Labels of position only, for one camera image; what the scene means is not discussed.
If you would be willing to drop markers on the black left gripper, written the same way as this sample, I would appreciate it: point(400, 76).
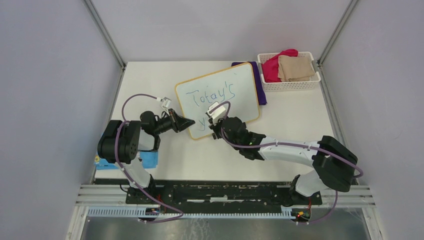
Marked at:
point(179, 122)

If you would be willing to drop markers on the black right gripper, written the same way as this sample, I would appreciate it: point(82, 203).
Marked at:
point(215, 127)

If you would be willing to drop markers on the yellow framed whiteboard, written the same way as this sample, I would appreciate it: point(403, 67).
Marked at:
point(235, 84)

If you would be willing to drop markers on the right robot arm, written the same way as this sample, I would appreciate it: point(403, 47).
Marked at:
point(333, 165)

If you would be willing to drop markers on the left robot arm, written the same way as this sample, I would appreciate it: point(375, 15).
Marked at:
point(122, 144)

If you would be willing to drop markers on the blue cartoon cloth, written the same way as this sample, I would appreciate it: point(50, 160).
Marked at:
point(149, 160)

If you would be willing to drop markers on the purple folded towel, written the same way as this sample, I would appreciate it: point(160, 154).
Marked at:
point(261, 96)

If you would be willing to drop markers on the red cloth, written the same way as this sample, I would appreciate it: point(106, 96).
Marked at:
point(271, 67)

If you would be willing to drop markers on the beige folded cloth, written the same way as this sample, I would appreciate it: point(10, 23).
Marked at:
point(294, 69)

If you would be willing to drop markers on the white plastic basket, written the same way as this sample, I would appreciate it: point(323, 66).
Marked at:
point(313, 81)

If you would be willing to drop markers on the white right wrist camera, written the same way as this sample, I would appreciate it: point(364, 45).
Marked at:
point(215, 112)

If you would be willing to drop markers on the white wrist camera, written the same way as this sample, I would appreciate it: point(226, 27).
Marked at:
point(215, 112)
point(164, 103)

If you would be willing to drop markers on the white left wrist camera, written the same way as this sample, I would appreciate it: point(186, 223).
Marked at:
point(164, 103)

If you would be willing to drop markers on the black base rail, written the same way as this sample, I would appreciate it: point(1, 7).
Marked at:
point(222, 197)

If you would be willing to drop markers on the white slotted cable duct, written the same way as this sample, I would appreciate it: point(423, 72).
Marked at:
point(143, 212)

